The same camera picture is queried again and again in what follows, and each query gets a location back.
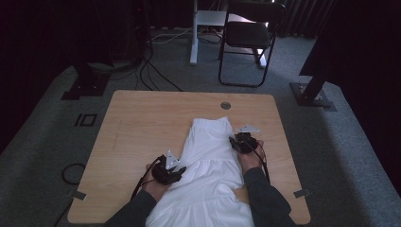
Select right hand-held gripper black cable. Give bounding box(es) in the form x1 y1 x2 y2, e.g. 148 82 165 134
249 141 271 184

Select black stand with flat base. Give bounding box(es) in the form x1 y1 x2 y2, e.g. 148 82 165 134
61 62 112 101

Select black folding chair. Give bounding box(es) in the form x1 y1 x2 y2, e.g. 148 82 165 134
218 0 288 89

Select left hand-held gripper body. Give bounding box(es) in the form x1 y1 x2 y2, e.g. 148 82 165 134
151 149 182 186

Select dark curtain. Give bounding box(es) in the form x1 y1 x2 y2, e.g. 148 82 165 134
277 0 337 40

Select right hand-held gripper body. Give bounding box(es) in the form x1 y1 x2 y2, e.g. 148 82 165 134
235 125 261 155

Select hand-held gripper black cable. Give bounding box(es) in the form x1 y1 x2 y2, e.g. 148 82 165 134
131 154 166 201
249 141 271 184

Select black floor cables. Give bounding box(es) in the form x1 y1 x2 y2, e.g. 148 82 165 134
135 46 183 93

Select white floor cable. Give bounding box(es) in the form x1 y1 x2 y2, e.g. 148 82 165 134
150 27 194 44

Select person's left hand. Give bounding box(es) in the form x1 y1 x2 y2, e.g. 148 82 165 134
141 164 171 202

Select white desk frame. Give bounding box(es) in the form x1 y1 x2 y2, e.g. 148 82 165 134
189 0 269 69

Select left hand-held gripper black cable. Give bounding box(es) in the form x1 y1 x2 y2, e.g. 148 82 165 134
131 154 166 201

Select person's right hand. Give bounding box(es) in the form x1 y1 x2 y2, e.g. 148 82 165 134
237 140 265 174

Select white skirt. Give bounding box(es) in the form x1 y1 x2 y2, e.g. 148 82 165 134
145 116 255 227

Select black slanted stand with base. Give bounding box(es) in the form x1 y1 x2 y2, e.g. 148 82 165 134
289 72 337 112

